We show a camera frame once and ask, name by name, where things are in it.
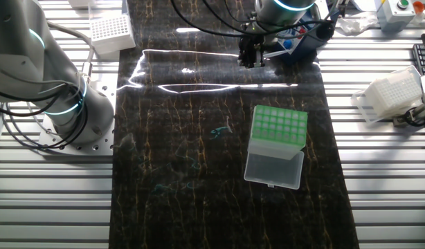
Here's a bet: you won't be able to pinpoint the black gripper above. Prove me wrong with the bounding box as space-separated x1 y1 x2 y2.
237 33 268 69

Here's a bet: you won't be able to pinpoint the large translucent pipette tip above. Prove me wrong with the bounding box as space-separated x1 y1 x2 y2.
262 49 293 59

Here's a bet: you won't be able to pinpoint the blue vortex mixer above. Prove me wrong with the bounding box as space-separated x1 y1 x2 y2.
273 6 335 66

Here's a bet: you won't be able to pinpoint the green pipette tip holder box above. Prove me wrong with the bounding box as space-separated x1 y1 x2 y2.
243 104 309 190

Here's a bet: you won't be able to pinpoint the white tip rack clear lid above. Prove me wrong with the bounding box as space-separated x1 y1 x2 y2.
350 64 424 124
87 0 136 60

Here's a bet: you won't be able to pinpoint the white crumpled tissue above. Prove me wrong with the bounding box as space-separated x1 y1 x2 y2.
336 15 379 35

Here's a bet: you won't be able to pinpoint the white paper sheet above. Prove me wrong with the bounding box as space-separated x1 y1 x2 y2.
350 0 377 11

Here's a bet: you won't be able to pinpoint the grey button control box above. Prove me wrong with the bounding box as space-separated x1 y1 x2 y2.
374 0 418 35

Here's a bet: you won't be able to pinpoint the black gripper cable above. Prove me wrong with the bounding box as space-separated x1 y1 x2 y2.
170 0 334 39

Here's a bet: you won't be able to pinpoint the black round cable connector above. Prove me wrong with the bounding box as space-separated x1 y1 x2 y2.
316 19 335 41

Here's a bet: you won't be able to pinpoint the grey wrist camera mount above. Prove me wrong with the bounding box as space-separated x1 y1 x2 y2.
313 0 329 20

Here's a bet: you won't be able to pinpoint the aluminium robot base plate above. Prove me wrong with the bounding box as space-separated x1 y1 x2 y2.
37 73 119 156

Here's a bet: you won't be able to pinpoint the grey robot power cable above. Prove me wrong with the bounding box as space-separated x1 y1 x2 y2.
45 20 96 84

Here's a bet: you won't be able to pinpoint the metal camera clamp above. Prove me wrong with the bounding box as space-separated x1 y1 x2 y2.
392 103 425 128

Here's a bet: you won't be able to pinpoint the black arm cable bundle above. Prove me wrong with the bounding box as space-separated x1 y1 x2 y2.
0 74 91 150

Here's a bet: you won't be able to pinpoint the thin grey cable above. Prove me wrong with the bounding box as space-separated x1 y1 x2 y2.
0 103 61 150

